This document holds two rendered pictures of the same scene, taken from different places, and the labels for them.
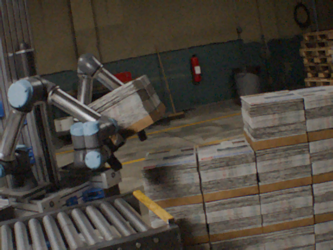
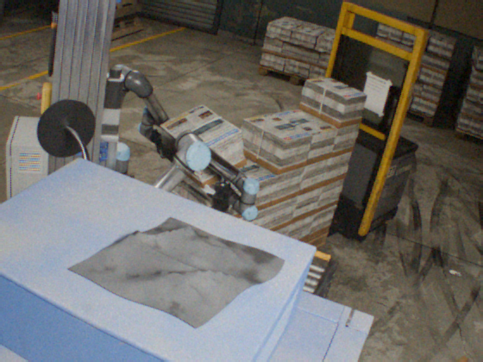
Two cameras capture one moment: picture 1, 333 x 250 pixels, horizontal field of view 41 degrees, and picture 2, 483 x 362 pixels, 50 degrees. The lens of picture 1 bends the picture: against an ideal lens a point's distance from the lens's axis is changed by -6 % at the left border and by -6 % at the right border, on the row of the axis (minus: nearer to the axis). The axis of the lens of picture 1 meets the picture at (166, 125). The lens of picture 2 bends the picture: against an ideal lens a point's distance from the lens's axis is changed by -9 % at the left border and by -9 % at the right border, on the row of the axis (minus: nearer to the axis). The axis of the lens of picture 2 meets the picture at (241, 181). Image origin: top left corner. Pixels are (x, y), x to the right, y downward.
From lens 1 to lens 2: 256 cm
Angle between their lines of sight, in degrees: 54
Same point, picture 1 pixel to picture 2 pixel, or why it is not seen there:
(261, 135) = (285, 163)
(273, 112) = (296, 146)
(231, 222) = not seen: hidden behind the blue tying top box
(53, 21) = not seen: outside the picture
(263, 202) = (270, 213)
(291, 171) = (291, 188)
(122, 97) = (231, 144)
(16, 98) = (199, 162)
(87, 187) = not seen: hidden behind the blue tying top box
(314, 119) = (313, 150)
